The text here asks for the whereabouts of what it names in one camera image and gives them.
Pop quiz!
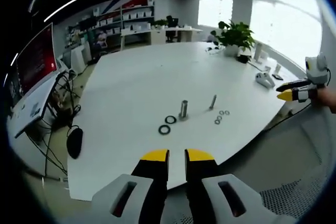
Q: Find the small green plant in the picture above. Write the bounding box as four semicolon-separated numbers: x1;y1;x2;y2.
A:
153;18;168;29

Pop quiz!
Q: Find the white background desk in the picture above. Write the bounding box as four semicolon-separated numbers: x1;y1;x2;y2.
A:
120;26;203;50

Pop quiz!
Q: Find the person's right hand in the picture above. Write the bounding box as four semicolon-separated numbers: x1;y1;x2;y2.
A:
312;87;336;115

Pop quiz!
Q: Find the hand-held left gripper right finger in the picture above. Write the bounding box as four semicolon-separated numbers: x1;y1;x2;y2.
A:
184;148;297;224

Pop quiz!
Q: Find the white cabinet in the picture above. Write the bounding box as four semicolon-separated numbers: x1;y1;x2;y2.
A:
70;45;92;74

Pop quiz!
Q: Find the green potted plant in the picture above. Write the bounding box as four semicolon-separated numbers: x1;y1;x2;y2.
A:
217;20;256;58

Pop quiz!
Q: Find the black oval object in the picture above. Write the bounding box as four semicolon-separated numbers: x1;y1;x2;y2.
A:
66;126;85;160

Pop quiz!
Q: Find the bundle of black cables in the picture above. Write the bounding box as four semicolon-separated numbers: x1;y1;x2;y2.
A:
39;70;82;177

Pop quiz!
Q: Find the thick threaded stud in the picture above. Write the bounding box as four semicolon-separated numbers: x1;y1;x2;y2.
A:
178;99;190;121

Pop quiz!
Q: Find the white side desk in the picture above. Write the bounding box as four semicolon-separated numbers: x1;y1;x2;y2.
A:
12;71;62;138

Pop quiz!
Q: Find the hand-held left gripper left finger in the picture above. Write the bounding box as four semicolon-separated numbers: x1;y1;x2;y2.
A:
91;149;170;224

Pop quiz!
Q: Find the white upright stand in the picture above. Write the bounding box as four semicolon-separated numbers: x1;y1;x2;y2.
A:
253;42;264;65

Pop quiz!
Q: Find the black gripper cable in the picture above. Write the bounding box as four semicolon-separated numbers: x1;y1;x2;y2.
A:
264;102;316;133

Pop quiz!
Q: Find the shelf with white bins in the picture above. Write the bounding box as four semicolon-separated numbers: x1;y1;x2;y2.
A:
90;0;156;50

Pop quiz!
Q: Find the black office chair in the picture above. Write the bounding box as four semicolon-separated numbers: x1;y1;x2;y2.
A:
165;15;180;43

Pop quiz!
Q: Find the monitor with red screen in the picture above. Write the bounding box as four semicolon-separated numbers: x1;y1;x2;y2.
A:
7;22;59;99

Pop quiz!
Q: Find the thin threaded stud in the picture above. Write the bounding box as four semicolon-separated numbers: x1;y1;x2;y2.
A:
208;94;218;111

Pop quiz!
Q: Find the grey mesh chair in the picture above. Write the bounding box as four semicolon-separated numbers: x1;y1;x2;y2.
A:
217;108;331;221

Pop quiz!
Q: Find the white controller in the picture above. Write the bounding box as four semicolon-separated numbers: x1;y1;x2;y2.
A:
255;72;276;89

